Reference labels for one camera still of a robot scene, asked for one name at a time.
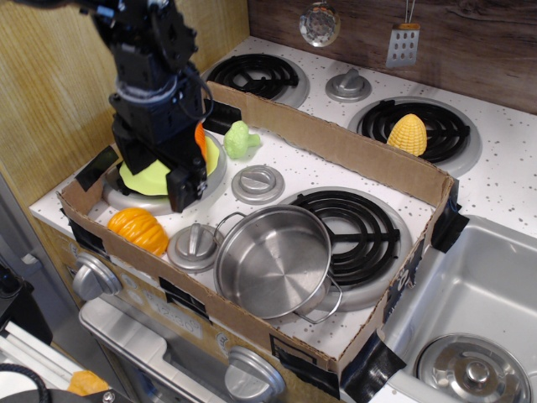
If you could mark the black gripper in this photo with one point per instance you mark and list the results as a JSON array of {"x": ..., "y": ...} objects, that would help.
[{"x": 164, "y": 130}]

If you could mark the orange toy carrot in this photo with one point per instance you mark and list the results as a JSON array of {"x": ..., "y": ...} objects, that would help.
[{"x": 200, "y": 139}]

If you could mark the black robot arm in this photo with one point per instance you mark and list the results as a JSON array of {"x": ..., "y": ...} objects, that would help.
[{"x": 151, "y": 47}]

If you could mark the light green plate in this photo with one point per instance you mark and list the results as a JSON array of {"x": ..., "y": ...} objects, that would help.
[{"x": 152, "y": 180}]

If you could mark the orange toy pumpkin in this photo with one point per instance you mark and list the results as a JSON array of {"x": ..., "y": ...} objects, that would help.
[{"x": 141, "y": 228}]

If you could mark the silver front stove knob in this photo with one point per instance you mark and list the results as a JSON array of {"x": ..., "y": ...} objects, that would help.
[{"x": 194, "y": 249}]

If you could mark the silver stove knob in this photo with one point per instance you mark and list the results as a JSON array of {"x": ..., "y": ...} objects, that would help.
[
  {"x": 258, "y": 184},
  {"x": 348, "y": 87},
  {"x": 194, "y": 249}
]

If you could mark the green toy broccoli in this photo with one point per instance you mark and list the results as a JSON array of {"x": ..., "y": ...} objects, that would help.
[{"x": 238, "y": 140}]

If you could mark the silver centre stove knob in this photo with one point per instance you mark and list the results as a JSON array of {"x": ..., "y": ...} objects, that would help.
[{"x": 258, "y": 184}]

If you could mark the stainless steel pot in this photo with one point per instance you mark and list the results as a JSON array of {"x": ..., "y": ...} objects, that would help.
[{"x": 276, "y": 262}]

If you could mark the silver oven knob left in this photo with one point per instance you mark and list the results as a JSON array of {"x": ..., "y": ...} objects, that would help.
[{"x": 93, "y": 278}]

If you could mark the silver oven knob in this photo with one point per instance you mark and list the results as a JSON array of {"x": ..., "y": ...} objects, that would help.
[
  {"x": 93, "y": 278},
  {"x": 250, "y": 378}
]

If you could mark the back left stove burner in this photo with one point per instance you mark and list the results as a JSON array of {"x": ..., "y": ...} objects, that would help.
[{"x": 268, "y": 76}]

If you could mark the cardboard fence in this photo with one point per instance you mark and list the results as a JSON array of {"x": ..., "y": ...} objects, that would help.
[{"x": 308, "y": 152}]

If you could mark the silver back stove knob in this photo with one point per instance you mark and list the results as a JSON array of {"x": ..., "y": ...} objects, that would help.
[{"x": 348, "y": 87}]

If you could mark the front right stove burner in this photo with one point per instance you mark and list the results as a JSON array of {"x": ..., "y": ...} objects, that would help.
[{"x": 369, "y": 241}]

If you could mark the silver oven knob right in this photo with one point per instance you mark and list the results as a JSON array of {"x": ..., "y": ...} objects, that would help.
[{"x": 250, "y": 378}]

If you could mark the hanging silver strainer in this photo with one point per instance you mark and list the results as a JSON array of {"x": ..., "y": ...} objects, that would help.
[{"x": 320, "y": 24}]

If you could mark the orange object bottom left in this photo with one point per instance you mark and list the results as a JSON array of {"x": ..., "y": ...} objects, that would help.
[{"x": 85, "y": 383}]

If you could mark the yellow toy corn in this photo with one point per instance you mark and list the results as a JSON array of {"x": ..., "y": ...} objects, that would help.
[{"x": 409, "y": 134}]

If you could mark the hanging silver spatula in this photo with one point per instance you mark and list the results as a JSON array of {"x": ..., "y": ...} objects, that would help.
[{"x": 404, "y": 40}]

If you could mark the back right stove burner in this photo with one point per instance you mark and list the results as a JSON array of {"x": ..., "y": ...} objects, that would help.
[{"x": 453, "y": 141}]

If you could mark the silver sink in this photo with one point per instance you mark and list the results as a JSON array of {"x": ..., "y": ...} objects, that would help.
[{"x": 484, "y": 285}]

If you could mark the silver pot lid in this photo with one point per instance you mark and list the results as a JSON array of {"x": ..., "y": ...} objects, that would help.
[{"x": 472, "y": 369}]

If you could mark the oven door handle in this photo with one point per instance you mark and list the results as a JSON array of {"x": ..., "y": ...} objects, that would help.
[{"x": 161, "y": 365}]

